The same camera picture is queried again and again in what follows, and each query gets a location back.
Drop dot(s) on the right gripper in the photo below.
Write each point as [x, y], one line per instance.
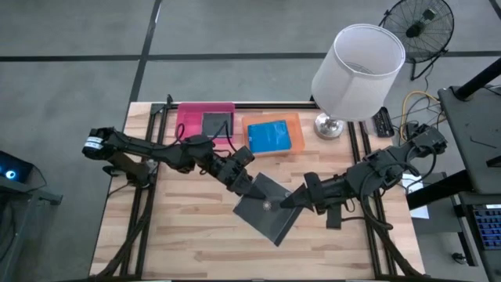
[326, 196]

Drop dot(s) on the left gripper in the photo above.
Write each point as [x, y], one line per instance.
[233, 168]

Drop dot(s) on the clear jewel case black tray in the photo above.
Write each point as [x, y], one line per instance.
[270, 211]
[217, 124]

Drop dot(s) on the blue plastic disc case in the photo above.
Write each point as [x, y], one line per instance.
[269, 137]

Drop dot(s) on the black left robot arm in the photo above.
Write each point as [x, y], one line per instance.
[156, 150]

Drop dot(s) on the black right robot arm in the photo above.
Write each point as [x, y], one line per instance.
[391, 168]

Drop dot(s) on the orange translucent plastic bin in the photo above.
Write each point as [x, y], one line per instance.
[297, 133]

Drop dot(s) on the pink translucent plastic bin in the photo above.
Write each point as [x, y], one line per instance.
[188, 117]

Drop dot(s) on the white paper sheet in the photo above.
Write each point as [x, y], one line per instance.
[415, 184]

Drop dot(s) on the white shade silver table lamp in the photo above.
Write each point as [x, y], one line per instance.
[358, 74]

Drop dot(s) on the grey side desk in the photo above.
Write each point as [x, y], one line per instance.
[477, 137]

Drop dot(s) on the backlit computer keyboard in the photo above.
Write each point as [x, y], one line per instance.
[489, 227]

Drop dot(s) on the black floor fan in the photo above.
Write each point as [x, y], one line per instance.
[417, 29]

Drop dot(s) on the black stand pole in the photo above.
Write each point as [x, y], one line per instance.
[479, 80]

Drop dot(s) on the dark equipment stand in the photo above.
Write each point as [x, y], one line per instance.
[23, 219]

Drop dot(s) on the computer with blue light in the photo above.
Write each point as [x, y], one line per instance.
[11, 168]

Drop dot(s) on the black aluminium frame rail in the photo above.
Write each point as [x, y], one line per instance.
[158, 107]
[352, 137]
[254, 105]

